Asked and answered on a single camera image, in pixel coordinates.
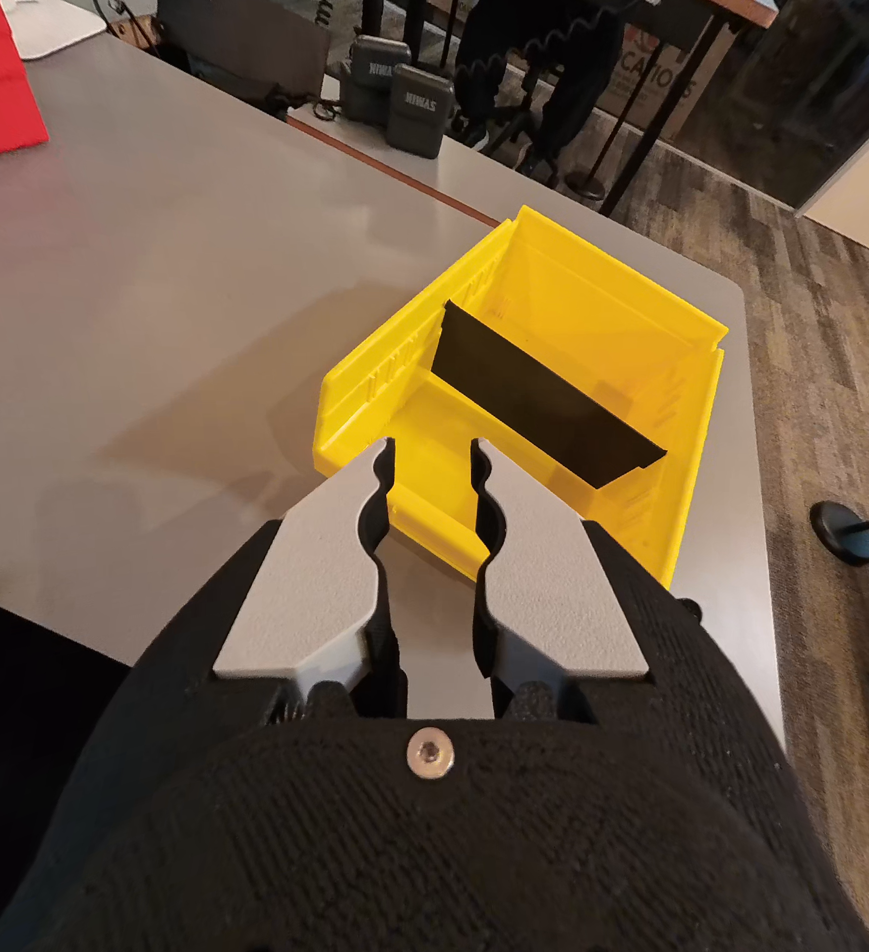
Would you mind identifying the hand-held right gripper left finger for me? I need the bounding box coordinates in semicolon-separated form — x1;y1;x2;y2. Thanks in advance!
211;437;398;693

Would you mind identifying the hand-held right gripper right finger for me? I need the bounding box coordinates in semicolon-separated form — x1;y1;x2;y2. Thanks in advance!
471;437;652;690

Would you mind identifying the yellow plastic bin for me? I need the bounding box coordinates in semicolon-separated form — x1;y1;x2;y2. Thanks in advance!
311;204;730;594

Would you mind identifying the black bin divider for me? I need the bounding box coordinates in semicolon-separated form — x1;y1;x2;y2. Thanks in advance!
430;299;669;490

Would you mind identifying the black round base stand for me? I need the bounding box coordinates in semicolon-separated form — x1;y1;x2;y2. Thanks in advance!
810;500;869;574

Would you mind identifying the black office chair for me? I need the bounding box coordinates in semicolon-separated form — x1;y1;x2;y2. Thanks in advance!
453;0;629;176

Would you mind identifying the printed cardboard box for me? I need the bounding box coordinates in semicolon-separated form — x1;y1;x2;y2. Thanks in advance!
598;22;733;142

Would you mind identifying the black equipment case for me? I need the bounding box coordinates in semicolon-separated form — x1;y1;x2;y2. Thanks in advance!
158;0;331;116

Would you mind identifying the beige board with white rim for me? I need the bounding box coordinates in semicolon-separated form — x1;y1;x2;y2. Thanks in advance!
0;0;108;60

